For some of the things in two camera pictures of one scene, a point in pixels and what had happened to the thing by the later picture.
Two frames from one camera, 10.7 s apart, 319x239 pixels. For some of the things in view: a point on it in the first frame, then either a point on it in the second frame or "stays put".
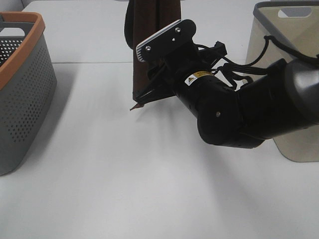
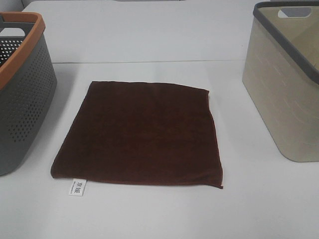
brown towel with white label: (144, 18) to (140, 132)
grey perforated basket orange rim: (28, 87) stays put
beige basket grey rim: (295, 23) stays put
